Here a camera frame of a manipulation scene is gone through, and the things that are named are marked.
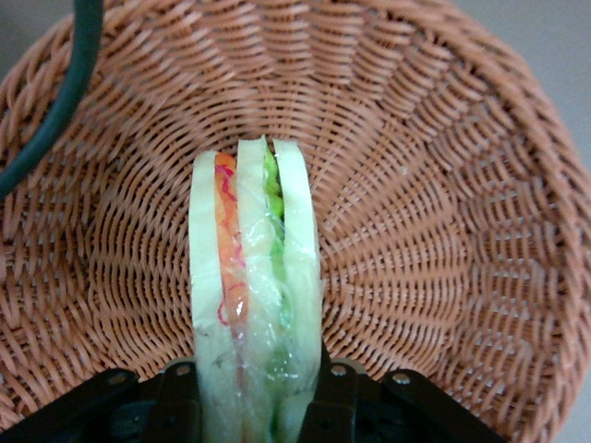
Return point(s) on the brown round wicker basket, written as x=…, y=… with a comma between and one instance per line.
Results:
x=415, y=184

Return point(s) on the triangle sandwich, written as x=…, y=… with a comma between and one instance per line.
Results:
x=258, y=286

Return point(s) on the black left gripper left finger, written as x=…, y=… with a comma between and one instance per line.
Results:
x=175, y=406

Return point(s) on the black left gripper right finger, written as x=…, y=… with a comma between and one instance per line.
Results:
x=337, y=406

